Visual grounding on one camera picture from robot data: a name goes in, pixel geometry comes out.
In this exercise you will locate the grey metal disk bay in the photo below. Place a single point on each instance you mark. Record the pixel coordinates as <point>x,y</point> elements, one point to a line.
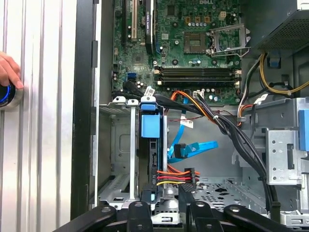
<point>120,145</point>

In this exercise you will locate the green motherboard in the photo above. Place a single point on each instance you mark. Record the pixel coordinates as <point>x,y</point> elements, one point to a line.
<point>173,60</point>

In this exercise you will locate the metal socket cover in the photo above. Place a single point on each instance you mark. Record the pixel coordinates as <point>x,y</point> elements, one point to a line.
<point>225,28</point>

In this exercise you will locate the grey drive cage blue latch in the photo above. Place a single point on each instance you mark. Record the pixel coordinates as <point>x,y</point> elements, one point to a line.
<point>277,154</point>

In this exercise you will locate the white expansion slot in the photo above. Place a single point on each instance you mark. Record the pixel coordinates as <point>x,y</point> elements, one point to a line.
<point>134,19</point>

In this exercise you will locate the CPU socket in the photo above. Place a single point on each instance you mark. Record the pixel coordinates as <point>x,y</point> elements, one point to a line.
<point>195,43</point>

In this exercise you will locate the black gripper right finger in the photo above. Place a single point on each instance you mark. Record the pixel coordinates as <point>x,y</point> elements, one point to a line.
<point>202,217</point>

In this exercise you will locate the hard disk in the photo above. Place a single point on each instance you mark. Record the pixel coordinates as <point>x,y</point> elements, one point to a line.
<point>149,125</point>

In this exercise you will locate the grey power supply unit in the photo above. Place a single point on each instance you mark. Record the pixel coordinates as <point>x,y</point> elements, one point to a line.
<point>285,29</point>

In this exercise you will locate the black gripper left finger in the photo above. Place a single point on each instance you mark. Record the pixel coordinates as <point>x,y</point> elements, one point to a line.
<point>140,217</point>

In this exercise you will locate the person's hand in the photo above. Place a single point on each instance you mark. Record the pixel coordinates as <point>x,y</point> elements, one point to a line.
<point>9,70</point>

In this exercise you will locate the black RAM slots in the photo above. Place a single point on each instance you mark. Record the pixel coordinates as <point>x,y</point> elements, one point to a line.
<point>198,77</point>

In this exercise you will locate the black open PC case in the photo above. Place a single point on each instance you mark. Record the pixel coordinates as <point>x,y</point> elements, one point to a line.
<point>83,96</point>

